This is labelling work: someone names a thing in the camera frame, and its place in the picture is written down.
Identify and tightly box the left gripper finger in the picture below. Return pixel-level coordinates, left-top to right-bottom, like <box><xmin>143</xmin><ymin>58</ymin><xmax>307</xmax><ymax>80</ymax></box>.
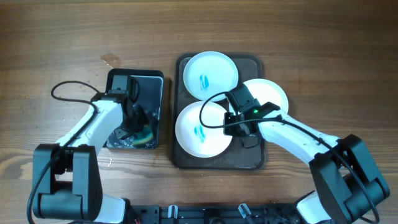
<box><xmin>136</xmin><ymin>105</ymin><xmax>149</xmax><ymax>132</ymax></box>
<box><xmin>114</xmin><ymin>128</ymin><xmax>132</xmax><ymax>140</ymax></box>

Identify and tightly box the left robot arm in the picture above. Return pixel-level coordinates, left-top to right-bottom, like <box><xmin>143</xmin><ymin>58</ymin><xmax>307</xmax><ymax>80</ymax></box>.
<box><xmin>27</xmin><ymin>76</ymin><xmax>147</xmax><ymax>223</ymax></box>

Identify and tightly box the white plate top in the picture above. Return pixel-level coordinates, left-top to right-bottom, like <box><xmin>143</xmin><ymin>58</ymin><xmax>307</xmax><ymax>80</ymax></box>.
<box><xmin>183</xmin><ymin>51</ymin><xmax>239</xmax><ymax>101</ymax></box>

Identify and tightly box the white plate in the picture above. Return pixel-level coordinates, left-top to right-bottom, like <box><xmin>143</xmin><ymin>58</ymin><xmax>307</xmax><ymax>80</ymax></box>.
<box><xmin>243</xmin><ymin>78</ymin><xmax>290</xmax><ymax>118</ymax></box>
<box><xmin>183</xmin><ymin>51</ymin><xmax>239</xmax><ymax>101</ymax></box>
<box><xmin>175</xmin><ymin>101</ymin><xmax>233</xmax><ymax>158</ymax></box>

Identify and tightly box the dark brown serving tray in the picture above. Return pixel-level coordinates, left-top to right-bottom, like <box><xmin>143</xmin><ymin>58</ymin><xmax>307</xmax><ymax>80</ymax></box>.
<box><xmin>171</xmin><ymin>53</ymin><xmax>266</xmax><ymax>171</ymax></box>

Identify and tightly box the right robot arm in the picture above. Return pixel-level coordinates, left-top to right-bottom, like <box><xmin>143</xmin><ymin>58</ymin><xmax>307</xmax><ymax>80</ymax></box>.
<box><xmin>224</xmin><ymin>84</ymin><xmax>390</xmax><ymax>223</ymax></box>

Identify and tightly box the black water basin tray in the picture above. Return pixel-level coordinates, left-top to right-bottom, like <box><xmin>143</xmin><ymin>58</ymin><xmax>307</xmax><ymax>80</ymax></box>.
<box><xmin>104</xmin><ymin>68</ymin><xmax>164</xmax><ymax>150</ymax></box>

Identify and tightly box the green yellow sponge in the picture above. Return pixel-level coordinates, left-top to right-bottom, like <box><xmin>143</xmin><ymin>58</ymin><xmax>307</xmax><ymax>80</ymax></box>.
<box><xmin>132</xmin><ymin>125</ymin><xmax>154</xmax><ymax>146</ymax></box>

